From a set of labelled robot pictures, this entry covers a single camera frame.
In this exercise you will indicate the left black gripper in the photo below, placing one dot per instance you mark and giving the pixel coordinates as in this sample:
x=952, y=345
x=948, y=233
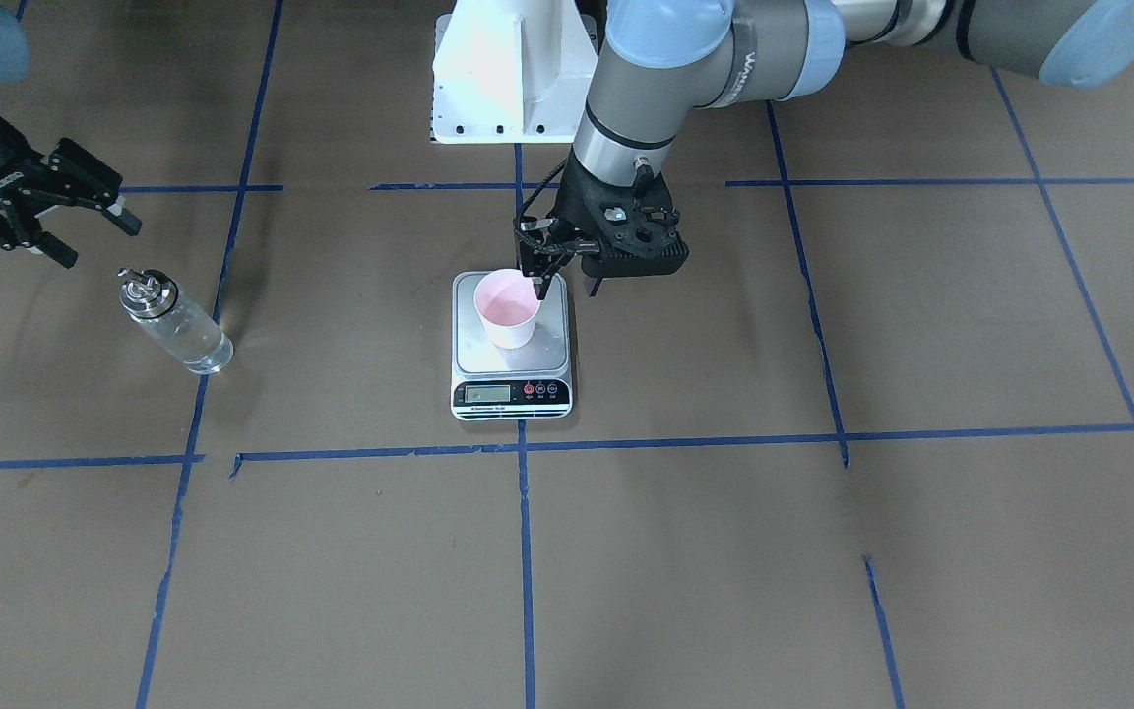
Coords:
x=572, y=200

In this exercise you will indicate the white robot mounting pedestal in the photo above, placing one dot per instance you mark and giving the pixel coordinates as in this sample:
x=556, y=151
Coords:
x=507, y=72

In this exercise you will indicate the clear glass sauce bottle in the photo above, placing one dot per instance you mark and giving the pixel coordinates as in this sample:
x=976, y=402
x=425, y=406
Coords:
x=157, y=304

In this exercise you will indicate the pink paper cup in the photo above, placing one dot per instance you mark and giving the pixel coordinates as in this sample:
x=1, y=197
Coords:
x=505, y=300

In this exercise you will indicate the silver digital kitchen scale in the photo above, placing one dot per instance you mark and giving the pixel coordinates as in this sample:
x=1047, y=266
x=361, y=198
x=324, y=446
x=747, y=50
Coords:
x=534, y=381

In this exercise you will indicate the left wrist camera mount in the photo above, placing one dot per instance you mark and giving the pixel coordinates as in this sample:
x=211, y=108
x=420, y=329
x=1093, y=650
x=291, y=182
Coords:
x=636, y=241

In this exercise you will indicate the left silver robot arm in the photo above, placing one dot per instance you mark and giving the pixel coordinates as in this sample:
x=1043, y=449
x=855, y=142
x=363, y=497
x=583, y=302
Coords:
x=661, y=59

